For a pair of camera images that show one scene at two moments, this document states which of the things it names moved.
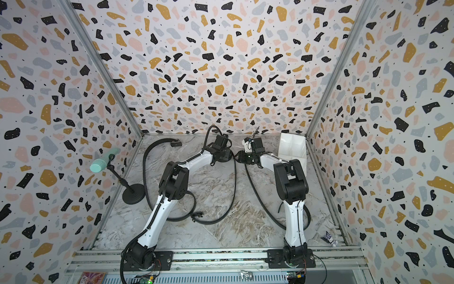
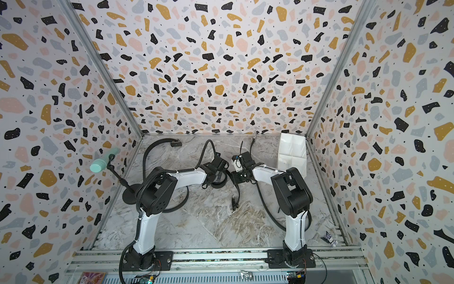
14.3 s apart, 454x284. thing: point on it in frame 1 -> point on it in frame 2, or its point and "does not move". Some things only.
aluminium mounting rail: x=126 y=261 does not move
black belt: x=198 y=215 -> x=221 y=185
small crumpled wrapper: x=330 y=239 does not move
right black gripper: x=243 y=157 -> x=236 y=176
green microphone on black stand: x=132 y=194 does not move
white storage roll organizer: x=292 y=147 does not move
